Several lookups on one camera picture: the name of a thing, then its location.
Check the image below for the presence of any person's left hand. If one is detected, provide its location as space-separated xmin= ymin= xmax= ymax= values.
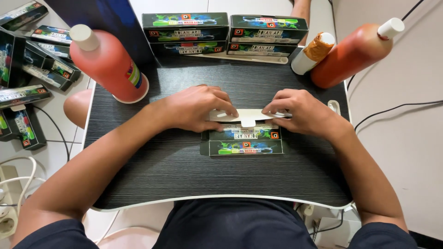
xmin=162 ymin=85 xmax=239 ymax=133

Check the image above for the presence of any person's right hand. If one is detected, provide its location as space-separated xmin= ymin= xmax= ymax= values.
xmin=261 ymin=89 xmax=347 ymax=139

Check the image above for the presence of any black printed paint box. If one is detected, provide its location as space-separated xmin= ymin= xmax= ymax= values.
xmin=229 ymin=14 xmax=309 ymax=45
xmin=150 ymin=40 xmax=228 ymax=56
xmin=200 ymin=108 xmax=292 ymax=157
xmin=141 ymin=12 xmax=230 ymax=44
xmin=226 ymin=42 xmax=299 ymax=57

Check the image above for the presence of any white bottle with brown tape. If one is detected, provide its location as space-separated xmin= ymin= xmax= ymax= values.
xmin=291 ymin=32 xmax=336 ymax=76

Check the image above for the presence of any orange paint bottle white cap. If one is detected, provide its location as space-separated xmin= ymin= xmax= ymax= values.
xmin=310 ymin=17 xmax=405 ymax=89

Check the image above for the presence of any pink paint bottle white cap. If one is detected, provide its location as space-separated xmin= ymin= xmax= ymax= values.
xmin=69 ymin=24 xmax=150 ymax=104

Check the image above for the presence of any person's right leg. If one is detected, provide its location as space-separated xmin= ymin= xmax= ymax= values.
xmin=290 ymin=0 xmax=312 ymax=46

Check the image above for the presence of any person's left knee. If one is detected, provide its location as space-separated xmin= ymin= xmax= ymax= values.
xmin=63 ymin=89 xmax=93 ymax=129

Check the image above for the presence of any dark blue board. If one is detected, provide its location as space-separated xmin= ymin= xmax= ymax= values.
xmin=44 ymin=0 xmax=157 ymax=67

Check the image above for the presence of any white power adapter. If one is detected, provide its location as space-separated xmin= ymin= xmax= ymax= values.
xmin=299 ymin=203 xmax=362 ymax=248

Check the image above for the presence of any person's dark navy clothing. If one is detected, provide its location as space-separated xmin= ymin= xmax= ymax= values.
xmin=13 ymin=199 xmax=417 ymax=249

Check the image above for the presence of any heap of black printed cartons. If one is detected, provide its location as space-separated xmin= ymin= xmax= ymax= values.
xmin=0 ymin=0 xmax=82 ymax=151

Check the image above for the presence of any white power strip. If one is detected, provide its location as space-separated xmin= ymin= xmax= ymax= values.
xmin=0 ymin=165 xmax=21 ymax=240

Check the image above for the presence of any black cable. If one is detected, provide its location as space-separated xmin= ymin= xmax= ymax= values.
xmin=354 ymin=100 xmax=443 ymax=133
xmin=33 ymin=105 xmax=71 ymax=163
xmin=346 ymin=0 xmax=425 ymax=91

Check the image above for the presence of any white cable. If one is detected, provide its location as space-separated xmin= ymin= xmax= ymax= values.
xmin=93 ymin=210 xmax=160 ymax=245
xmin=0 ymin=156 xmax=47 ymax=216

